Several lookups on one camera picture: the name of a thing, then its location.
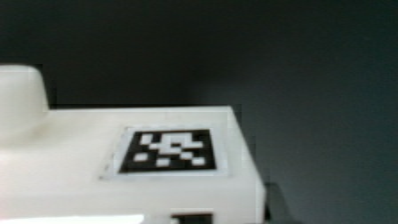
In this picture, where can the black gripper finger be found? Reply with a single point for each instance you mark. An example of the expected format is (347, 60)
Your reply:
(277, 215)

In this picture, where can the white drawer with knob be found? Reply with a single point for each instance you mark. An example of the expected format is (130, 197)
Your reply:
(121, 166)

